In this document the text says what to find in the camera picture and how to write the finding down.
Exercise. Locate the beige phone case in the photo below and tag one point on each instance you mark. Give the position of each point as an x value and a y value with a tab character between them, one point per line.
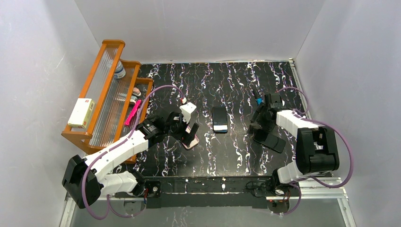
189	138

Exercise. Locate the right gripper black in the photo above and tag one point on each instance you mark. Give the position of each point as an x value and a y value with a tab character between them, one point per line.
263	126

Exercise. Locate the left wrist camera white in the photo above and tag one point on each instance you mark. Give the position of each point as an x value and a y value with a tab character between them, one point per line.
187	109

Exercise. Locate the orange wooden shelf rack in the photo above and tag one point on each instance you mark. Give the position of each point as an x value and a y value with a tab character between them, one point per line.
111	97

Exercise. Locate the black phone case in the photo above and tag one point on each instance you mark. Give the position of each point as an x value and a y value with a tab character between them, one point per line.
219	119

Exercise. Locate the white red box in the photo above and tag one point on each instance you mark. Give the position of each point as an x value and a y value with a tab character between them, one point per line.
81	113

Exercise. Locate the white blue bottle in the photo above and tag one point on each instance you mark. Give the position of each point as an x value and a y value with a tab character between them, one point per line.
119	71

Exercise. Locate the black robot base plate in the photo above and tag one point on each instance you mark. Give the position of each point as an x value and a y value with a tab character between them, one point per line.
227	191

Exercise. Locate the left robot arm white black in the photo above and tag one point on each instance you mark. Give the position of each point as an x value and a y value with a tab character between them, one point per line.
90	177

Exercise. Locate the small pink white item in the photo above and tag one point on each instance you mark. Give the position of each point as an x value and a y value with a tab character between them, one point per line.
136	92

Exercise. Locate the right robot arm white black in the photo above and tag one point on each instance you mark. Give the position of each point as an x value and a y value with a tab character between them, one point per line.
316	146

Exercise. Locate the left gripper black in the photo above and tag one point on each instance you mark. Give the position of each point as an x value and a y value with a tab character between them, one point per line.
183	127

